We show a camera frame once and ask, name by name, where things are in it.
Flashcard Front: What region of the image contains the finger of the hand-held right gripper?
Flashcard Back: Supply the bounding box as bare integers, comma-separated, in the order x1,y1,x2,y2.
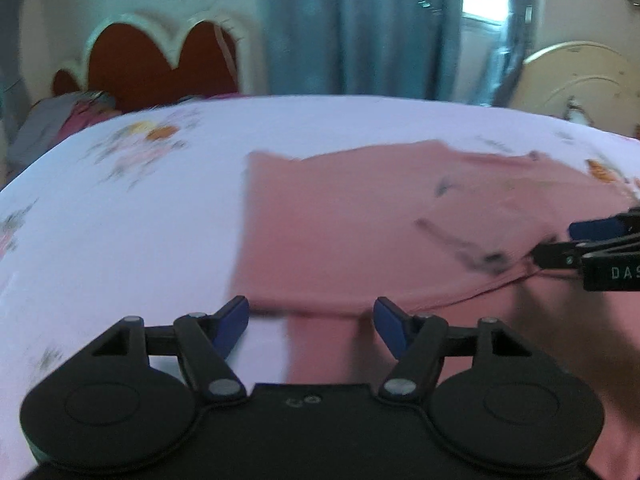
568,206,640,242
530,232,640,272

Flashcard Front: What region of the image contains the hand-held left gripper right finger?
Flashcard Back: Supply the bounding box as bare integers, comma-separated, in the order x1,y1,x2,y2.
373,296,534,404

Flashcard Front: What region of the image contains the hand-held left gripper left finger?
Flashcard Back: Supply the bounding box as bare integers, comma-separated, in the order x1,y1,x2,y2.
91,296,250,404

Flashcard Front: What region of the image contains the pink shirt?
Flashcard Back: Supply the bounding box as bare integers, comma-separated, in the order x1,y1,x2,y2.
235,139,640,480

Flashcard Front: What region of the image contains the pile of clothes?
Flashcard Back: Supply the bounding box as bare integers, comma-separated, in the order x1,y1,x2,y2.
7,91,123,166

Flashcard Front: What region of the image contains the floral bedsheet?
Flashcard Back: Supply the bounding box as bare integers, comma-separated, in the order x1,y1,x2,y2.
0,94,640,480

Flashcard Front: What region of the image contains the cream wooden headboard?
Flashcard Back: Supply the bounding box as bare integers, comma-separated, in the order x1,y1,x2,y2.
510,41,640,141

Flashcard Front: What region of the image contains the tied blue curtain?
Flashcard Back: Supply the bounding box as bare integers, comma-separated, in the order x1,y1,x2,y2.
492,0,547,106

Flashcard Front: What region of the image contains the wide blue curtain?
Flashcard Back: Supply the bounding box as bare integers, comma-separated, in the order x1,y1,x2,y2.
257,0,463,101

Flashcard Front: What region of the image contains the red headboard with white frame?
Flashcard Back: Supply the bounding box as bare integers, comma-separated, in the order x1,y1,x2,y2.
52,10,249,111

